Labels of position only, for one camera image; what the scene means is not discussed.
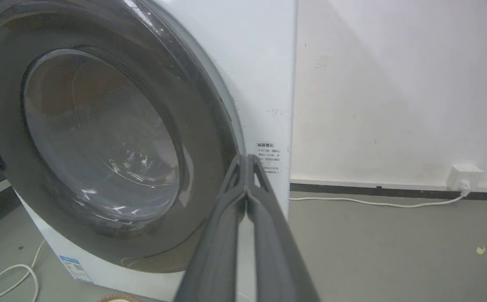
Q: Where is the printed text warning sticker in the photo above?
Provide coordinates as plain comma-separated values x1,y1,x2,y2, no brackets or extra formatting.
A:
256,142,281,175

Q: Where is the white washing machine body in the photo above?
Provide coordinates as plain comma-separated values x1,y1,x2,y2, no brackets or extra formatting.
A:
13,0,298,302

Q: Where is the round dark washing machine door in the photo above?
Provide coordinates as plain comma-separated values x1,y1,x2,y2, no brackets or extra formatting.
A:
0,0,245,274

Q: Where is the white power cable with plug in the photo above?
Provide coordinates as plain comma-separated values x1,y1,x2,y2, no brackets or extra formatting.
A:
289,180,471,208

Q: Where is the white looped cable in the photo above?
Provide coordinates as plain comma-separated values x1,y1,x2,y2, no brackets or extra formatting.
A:
0,239,47,302

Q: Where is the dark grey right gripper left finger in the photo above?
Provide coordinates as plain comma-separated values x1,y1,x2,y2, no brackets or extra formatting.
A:
174,154,248,302

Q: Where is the white wall power socket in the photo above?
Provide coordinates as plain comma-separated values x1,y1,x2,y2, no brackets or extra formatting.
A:
446,164,484,191

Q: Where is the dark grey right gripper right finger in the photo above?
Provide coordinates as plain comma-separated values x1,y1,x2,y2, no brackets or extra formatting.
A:
246,154,320,302

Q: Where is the blue energy label sticker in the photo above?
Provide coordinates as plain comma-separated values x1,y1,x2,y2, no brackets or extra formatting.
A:
59,255,95,285

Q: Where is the woven wicker laundry basket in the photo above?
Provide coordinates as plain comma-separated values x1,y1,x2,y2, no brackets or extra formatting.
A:
97,293,143,302

